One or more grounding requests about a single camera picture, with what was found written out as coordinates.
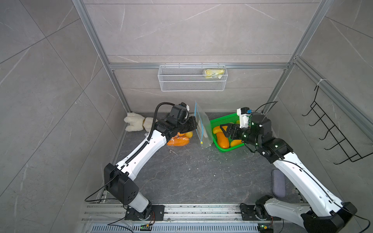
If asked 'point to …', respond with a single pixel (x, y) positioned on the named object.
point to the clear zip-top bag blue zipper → (189, 134)
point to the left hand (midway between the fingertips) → (200, 121)
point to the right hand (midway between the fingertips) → (225, 126)
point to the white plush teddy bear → (136, 122)
